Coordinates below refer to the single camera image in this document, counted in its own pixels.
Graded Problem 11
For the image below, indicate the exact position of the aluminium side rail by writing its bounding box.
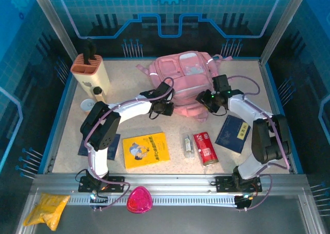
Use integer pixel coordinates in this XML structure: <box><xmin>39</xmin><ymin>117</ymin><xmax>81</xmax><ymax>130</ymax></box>
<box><xmin>42</xmin><ymin>74</ymin><xmax>78</xmax><ymax>174</ymax></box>
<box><xmin>259</xmin><ymin>60</ymin><xmax>297</xmax><ymax>174</ymax></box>

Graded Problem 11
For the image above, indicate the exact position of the aluminium frame post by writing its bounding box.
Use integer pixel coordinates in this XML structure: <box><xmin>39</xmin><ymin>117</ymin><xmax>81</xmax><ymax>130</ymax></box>
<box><xmin>259</xmin><ymin>0</ymin><xmax>310</xmax><ymax>64</ymax></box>
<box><xmin>28</xmin><ymin>0</ymin><xmax>79</xmax><ymax>62</ymax></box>

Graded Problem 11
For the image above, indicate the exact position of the orange cup white inside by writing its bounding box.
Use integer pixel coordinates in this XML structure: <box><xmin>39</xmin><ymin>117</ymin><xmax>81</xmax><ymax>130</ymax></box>
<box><xmin>80</xmin><ymin>97</ymin><xmax>97</xmax><ymax>113</ymax></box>

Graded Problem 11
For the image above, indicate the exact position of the pink rounded triangular pouch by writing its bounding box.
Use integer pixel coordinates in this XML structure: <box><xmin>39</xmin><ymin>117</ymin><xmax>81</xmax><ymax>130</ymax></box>
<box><xmin>126</xmin><ymin>186</ymin><xmax>154</xmax><ymax>214</ymax></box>

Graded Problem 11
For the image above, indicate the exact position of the yellow plastic bag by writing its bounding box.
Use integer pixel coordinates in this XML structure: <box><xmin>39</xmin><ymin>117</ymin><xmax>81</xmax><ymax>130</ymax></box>
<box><xmin>23</xmin><ymin>192</ymin><xmax>71</xmax><ymax>231</ymax></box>

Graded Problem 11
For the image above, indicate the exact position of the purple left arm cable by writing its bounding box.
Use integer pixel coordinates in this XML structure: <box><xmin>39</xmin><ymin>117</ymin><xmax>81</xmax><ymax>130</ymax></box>
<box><xmin>74</xmin><ymin>76</ymin><xmax>176</xmax><ymax>212</ymax></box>

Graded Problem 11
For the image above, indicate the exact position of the beige knife block orange top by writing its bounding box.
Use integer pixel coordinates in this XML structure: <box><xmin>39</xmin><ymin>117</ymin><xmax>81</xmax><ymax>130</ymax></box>
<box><xmin>70</xmin><ymin>53</ymin><xmax>111</xmax><ymax>98</ymax></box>

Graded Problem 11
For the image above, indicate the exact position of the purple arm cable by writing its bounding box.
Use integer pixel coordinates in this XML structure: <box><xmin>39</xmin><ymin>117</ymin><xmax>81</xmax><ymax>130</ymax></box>
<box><xmin>74</xmin><ymin>76</ymin><xmax>176</xmax><ymax>212</ymax></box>
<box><xmin>228</xmin><ymin>75</ymin><xmax>291</xmax><ymax>212</ymax></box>

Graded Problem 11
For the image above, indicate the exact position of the pink backpack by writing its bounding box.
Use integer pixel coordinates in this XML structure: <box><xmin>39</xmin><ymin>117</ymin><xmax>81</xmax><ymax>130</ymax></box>
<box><xmin>136</xmin><ymin>51</ymin><xmax>233</xmax><ymax>123</ymax></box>

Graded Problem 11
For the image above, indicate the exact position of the red tissue pack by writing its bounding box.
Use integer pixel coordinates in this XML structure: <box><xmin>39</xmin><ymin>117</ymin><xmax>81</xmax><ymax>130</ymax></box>
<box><xmin>192</xmin><ymin>131</ymin><xmax>220</xmax><ymax>168</ymax></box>

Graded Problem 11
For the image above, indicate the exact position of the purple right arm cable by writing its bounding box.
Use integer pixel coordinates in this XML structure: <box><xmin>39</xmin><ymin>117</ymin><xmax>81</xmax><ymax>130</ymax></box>
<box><xmin>228</xmin><ymin>75</ymin><xmax>291</xmax><ymax>212</ymax></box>

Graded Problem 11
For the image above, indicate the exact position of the aluminium front rail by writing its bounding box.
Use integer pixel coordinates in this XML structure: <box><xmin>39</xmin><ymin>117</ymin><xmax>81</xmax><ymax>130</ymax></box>
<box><xmin>32</xmin><ymin>173</ymin><xmax>309</xmax><ymax>196</ymax></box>

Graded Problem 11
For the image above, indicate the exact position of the blue book yellow label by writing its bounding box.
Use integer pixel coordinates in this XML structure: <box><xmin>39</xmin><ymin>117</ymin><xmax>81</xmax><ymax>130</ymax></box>
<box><xmin>214</xmin><ymin>114</ymin><xmax>251</xmax><ymax>154</ymax></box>

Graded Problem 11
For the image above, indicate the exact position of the slotted metal cable duct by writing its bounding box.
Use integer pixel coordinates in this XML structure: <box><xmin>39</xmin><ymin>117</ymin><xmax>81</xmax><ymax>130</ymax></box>
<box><xmin>69</xmin><ymin>194</ymin><xmax>238</xmax><ymax>207</ymax></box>

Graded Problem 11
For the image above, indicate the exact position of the small dark blue booklet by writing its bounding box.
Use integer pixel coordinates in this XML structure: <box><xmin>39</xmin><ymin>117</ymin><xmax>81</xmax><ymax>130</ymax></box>
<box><xmin>77</xmin><ymin>133</ymin><xmax>121</xmax><ymax>161</ymax></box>

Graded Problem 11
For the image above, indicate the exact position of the small beige bottle black cap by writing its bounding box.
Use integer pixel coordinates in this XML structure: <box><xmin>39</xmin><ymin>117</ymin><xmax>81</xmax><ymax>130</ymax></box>
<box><xmin>92</xmin><ymin>86</ymin><xmax>107</xmax><ymax>105</ymax></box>

